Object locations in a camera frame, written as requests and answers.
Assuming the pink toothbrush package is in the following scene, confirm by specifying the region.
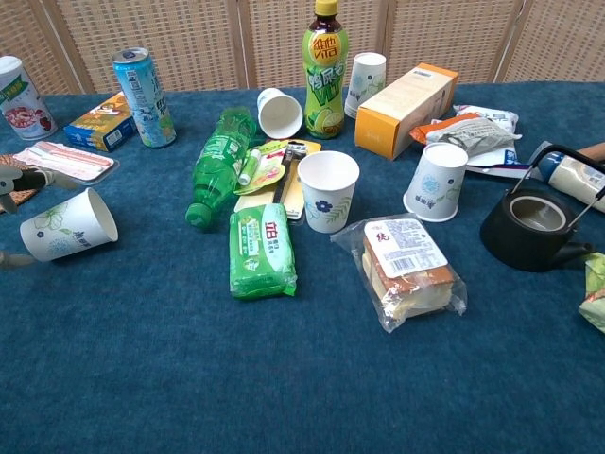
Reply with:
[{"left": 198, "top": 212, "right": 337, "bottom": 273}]
[{"left": 12, "top": 140, "right": 120, "bottom": 186}]

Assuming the woven rattan folding screen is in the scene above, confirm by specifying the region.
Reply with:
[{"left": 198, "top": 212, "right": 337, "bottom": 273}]
[{"left": 0, "top": 0, "right": 605, "bottom": 96}]

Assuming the white floral paper cup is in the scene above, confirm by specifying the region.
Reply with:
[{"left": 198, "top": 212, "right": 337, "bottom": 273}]
[
  {"left": 403, "top": 142, "right": 470, "bottom": 223},
  {"left": 19, "top": 187, "right": 119, "bottom": 263},
  {"left": 256, "top": 87, "right": 304, "bottom": 141}
]

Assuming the black cast iron teapot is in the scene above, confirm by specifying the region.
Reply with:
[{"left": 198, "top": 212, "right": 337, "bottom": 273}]
[{"left": 479, "top": 144, "right": 605, "bottom": 273}]

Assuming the green and orange snack bag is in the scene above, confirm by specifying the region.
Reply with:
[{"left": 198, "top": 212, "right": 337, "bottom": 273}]
[{"left": 578, "top": 252, "right": 605, "bottom": 330}]

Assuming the paper cup with blue flower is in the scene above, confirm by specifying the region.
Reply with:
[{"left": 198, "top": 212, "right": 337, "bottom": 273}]
[{"left": 297, "top": 150, "right": 361, "bottom": 235}]

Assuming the grey and orange snack packet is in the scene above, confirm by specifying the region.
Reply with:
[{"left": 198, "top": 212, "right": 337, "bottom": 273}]
[{"left": 408, "top": 112, "right": 524, "bottom": 153}]

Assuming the lemon tea bottle yellow cap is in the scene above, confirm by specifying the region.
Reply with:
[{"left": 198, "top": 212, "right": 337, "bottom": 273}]
[{"left": 302, "top": 0, "right": 346, "bottom": 140}]

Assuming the white can with strawberry print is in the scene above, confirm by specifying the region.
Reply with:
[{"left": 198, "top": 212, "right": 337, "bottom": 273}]
[{"left": 0, "top": 55, "right": 59, "bottom": 142}]

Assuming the white bottle dark cap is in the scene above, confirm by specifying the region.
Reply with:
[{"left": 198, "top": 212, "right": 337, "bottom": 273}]
[{"left": 531, "top": 140, "right": 605, "bottom": 214}]

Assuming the stack of white paper cups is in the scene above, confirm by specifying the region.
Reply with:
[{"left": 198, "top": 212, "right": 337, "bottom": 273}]
[{"left": 343, "top": 51, "right": 388, "bottom": 119}]

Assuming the orange and cream carton box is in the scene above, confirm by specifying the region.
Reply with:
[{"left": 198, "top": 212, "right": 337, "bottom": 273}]
[{"left": 354, "top": 62, "right": 459, "bottom": 162}]

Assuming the green wet wipes pack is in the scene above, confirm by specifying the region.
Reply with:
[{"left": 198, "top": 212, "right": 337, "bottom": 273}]
[{"left": 229, "top": 202, "right": 299, "bottom": 301}]

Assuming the sliced bread in clear bag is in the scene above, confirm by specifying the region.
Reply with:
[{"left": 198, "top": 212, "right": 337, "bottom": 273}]
[{"left": 330, "top": 213, "right": 468, "bottom": 334}]

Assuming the lip balm on green card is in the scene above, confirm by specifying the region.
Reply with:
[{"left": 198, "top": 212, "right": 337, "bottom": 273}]
[{"left": 233, "top": 141, "right": 289, "bottom": 196}]

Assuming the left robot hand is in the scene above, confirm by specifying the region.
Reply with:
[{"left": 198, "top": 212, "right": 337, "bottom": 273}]
[{"left": 0, "top": 163, "right": 79, "bottom": 271}]

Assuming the blue tablecloth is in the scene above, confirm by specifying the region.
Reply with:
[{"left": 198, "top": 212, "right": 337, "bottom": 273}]
[{"left": 0, "top": 82, "right": 605, "bottom": 454}]

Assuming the woven rattan coaster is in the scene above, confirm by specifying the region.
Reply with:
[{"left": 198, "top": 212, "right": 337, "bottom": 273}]
[{"left": 0, "top": 154, "right": 49, "bottom": 215}]

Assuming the tall blue drink can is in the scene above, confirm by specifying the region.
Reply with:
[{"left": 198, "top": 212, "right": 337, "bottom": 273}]
[{"left": 112, "top": 46, "right": 178, "bottom": 149}]

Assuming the white and blue plastic packet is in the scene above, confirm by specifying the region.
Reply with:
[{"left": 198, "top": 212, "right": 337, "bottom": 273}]
[{"left": 453, "top": 103, "right": 535, "bottom": 177}]

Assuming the green plastic soda bottle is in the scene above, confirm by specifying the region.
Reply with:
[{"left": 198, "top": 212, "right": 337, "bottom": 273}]
[{"left": 184, "top": 106, "right": 258, "bottom": 233}]

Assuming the black razor on yellow card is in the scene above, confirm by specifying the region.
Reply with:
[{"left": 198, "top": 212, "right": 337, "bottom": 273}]
[{"left": 233, "top": 138, "right": 322, "bottom": 221}]

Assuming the small blue and orange box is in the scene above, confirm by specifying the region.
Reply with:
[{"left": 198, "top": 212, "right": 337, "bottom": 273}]
[{"left": 63, "top": 91, "right": 138, "bottom": 153}]

